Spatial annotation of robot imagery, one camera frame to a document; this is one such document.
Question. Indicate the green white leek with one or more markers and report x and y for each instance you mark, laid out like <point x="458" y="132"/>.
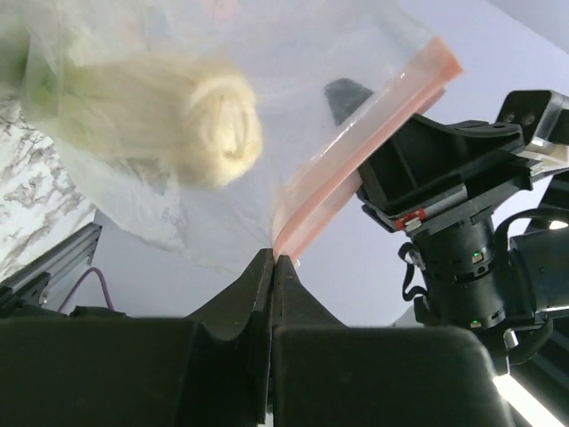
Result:
<point x="195" y="119"/>

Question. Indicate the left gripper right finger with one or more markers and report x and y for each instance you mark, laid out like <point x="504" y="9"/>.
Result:
<point x="328" y="374"/>

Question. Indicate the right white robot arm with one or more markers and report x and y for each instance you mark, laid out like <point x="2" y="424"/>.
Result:
<point x="468" y="272"/>

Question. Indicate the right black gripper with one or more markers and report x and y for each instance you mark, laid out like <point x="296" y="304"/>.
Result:
<point x="427" y="169"/>

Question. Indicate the clear zip top bag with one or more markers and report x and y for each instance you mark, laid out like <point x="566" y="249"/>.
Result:
<point x="289" y="51"/>

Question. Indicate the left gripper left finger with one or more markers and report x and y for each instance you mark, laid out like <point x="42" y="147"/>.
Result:
<point x="99" y="367"/>

